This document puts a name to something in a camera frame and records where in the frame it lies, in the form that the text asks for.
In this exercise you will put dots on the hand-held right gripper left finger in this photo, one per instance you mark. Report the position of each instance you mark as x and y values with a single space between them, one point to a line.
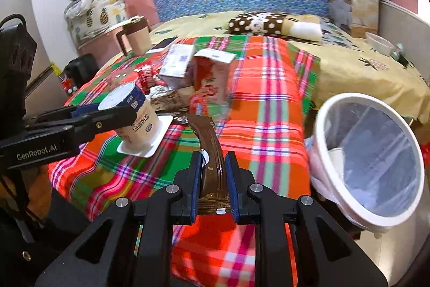
196 187

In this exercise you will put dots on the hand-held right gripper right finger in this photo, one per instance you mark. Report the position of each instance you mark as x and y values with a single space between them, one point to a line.
231 187

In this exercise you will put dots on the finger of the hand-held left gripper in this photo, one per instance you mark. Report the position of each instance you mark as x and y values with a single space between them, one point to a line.
87 109
107 124

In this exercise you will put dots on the long brown snack wrapper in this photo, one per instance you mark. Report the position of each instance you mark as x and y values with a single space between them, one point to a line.
211 156

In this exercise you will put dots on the white yogurt cup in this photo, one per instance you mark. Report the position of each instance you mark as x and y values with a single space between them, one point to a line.
144 119

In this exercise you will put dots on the red and white carton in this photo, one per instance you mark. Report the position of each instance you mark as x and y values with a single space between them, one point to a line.
210 78

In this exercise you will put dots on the white trash bin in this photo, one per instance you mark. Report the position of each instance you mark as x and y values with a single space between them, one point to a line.
369 156

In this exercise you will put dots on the black case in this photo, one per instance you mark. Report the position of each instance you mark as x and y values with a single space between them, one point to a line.
82 70

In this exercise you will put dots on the pink side table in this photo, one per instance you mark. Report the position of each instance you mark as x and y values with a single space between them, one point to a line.
97 45

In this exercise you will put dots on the pink mug with brown lid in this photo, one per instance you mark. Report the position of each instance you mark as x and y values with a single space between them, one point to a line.
139 38

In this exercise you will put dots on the plaid blanket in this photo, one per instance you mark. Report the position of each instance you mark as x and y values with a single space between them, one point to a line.
268 105

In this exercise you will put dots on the pineapple print storage bag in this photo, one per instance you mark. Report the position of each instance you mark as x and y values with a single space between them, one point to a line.
100 14

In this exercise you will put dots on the white smartphone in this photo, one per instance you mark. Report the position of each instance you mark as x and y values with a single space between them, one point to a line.
163 45

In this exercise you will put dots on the yellow bedsheet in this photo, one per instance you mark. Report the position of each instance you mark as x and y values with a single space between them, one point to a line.
352 78

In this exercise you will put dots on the brown polka dot pillow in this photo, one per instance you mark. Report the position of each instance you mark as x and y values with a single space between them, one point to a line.
245 23

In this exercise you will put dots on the fruit print pillow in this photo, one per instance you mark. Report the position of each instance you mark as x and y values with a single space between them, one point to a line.
336 34

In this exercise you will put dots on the white bowl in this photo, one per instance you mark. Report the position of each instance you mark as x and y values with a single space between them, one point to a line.
378 43

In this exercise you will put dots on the small green bottle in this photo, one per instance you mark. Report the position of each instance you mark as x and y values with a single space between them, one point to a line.
397 51

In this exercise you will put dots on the white bed board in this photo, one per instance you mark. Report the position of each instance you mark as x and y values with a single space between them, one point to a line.
403 24

